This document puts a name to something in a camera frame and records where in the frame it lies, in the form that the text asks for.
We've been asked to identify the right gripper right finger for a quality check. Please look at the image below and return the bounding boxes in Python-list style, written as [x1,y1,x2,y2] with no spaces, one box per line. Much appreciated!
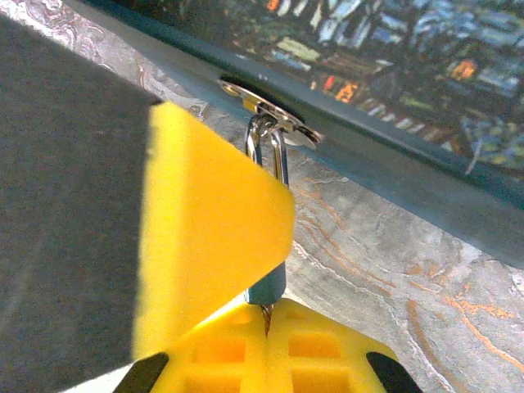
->
[265,297,423,393]

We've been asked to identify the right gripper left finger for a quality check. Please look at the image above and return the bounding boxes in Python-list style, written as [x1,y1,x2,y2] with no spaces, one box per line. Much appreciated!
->
[113,296,269,393]

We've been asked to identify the small silver key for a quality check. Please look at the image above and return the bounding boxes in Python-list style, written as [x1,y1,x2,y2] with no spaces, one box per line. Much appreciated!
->
[260,305,274,337]

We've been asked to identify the silver box hasp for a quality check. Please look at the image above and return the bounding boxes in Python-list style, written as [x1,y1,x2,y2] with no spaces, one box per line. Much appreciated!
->
[218,77,325,151]

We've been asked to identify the starry night print box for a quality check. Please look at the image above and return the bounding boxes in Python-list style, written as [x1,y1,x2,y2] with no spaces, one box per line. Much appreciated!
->
[61,0,524,271]

